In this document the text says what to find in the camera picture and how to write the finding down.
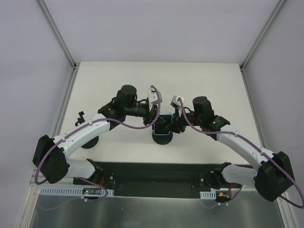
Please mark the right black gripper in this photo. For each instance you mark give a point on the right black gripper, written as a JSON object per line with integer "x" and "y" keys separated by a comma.
{"x": 179, "y": 122}

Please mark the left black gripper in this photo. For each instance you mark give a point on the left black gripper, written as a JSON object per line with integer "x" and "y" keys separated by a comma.
{"x": 147, "y": 118}

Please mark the phone blue case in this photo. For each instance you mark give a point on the phone blue case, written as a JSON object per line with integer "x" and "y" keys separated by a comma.
{"x": 160, "y": 127}

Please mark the black phone stand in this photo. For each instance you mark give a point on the black phone stand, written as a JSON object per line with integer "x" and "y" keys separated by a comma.
{"x": 93, "y": 142}
{"x": 163, "y": 140}

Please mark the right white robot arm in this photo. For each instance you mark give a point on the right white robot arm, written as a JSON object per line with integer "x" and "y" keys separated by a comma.
{"x": 269, "y": 173}

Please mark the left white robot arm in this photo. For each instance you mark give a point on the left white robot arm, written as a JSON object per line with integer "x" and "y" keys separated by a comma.
{"x": 52, "y": 156}

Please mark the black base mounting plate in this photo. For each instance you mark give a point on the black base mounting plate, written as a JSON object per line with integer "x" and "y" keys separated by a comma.
{"x": 155, "y": 180}

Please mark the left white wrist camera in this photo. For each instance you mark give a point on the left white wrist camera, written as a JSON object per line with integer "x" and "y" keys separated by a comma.
{"x": 154, "y": 97}

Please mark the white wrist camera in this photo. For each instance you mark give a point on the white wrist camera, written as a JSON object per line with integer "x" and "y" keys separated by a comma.
{"x": 154, "y": 97}
{"x": 176, "y": 103}

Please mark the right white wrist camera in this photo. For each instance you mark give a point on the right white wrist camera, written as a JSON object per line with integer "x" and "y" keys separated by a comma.
{"x": 176, "y": 103}

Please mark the right white cable duct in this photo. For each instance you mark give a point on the right white cable duct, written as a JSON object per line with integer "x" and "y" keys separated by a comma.
{"x": 210, "y": 195}

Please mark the white cable duct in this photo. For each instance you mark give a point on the white cable duct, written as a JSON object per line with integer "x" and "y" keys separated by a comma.
{"x": 210, "y": 195}
{"x": 75, "y": 191}

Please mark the right aluminium frame post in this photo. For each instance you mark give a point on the right aluminium frame post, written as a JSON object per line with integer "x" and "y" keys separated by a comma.
{"x": 263, "y": 32}

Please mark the aluminium frame post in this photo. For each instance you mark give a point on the aluminium frame post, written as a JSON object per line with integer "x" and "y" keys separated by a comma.
{"x": 56, "y": 33}
{"x": 263, "y": 32}

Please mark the left aluminium frame post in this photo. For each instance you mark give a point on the left aluminium frame post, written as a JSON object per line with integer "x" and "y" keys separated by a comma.
{"x": 56, "y": 33}

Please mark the left white cable duct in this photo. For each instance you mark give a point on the left white cable duct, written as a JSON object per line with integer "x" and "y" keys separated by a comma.
{"x": 75, "y": 191}

